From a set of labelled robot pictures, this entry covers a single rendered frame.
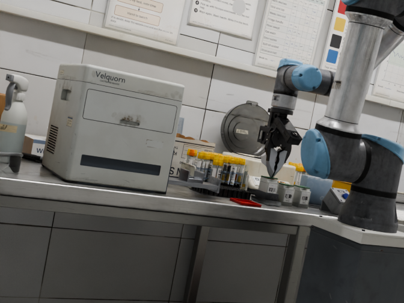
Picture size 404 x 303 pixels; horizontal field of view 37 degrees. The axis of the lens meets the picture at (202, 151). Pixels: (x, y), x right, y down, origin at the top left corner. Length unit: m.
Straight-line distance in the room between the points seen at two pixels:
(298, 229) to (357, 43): 0.65
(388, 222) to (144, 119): 0.67
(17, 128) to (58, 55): 0.52
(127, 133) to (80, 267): 0.86
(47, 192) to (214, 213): 0.47
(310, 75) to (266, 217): 0.43
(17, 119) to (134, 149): 0.34
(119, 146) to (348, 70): 0.60
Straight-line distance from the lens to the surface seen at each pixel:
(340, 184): 2.15
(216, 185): 1.74
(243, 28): 2.46
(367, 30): 1.51
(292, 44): 2.58
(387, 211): 1.58
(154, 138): 1.61
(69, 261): 2.30
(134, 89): 1.58
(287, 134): 1.81
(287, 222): 1.82
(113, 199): 1.55
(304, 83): 1.75
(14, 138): 1.72
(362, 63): 1.51
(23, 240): 2.23
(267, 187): 1.87
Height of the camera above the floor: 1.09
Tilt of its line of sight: 3 degrees down
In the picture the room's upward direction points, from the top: 11 degrees clockwise
